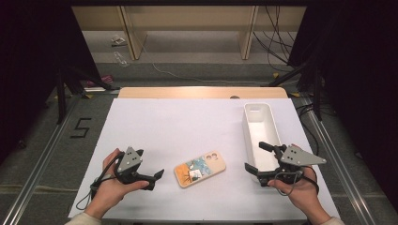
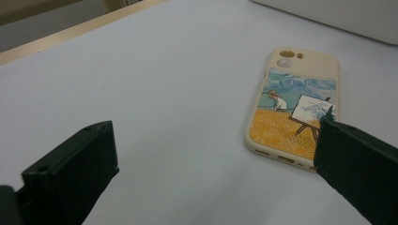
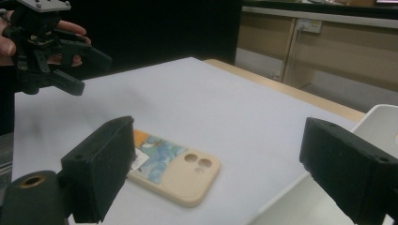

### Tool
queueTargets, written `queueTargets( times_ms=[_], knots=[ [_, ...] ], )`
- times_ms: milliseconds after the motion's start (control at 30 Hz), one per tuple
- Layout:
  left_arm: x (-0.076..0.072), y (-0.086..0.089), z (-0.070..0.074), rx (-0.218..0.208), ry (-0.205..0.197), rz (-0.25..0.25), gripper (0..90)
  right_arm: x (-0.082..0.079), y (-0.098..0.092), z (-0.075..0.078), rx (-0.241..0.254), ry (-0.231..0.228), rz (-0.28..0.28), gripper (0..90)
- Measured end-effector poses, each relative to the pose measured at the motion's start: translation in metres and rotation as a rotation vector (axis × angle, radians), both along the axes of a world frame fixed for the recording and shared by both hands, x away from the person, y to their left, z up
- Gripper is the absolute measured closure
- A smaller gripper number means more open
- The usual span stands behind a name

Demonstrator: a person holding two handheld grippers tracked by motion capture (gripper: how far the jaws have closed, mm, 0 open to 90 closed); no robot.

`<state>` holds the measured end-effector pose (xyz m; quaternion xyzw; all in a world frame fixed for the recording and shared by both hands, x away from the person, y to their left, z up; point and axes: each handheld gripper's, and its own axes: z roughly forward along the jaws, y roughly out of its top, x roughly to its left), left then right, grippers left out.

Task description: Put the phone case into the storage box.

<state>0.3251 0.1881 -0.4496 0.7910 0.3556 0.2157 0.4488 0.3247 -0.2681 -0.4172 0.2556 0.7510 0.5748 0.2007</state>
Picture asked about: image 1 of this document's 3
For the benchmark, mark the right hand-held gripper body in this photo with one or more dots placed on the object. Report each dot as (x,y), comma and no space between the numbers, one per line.
(295,157)

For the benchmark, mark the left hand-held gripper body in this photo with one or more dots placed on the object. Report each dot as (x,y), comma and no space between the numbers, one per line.
(130,161)

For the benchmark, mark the white plastic storage box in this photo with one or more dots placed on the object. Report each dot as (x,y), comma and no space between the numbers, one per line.
(261,131)

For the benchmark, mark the beige printed phone case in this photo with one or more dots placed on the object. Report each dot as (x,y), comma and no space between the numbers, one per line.
(200,168)

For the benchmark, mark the person's left hand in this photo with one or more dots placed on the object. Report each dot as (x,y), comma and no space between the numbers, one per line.
(109,190)

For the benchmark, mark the person's right hand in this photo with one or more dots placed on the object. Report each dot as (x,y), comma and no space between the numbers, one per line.
(305,193)

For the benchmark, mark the white table cover sheet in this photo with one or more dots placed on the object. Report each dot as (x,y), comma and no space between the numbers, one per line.
(187,131)

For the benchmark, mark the dark round table grommet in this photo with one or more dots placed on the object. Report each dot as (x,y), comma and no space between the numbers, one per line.
(234,97)

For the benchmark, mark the black metal stand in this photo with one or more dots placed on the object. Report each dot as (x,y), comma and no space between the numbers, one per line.
(317,100)
(61,100)

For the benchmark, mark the light wooden table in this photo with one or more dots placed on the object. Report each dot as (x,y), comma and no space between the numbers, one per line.
(187,92)

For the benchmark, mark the flat white sheet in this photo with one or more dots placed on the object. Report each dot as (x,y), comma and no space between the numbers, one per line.
(94,89)

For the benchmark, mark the pink cloth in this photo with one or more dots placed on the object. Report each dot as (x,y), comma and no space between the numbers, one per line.
(106,79)

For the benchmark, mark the clear plastic bottle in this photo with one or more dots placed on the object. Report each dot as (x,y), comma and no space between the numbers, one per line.
(121,59)

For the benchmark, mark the black curtain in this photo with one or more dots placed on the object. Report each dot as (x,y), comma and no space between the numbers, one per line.
(359,78)
(31,62)

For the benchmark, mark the crumpled white paper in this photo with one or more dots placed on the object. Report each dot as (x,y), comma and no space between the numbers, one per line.
(118,40)

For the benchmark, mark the beige wooden desk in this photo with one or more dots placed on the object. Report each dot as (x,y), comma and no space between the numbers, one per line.
(187,18)

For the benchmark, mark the metal floor rail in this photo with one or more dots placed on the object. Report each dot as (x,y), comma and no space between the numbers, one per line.
(339,162)
(34,178)

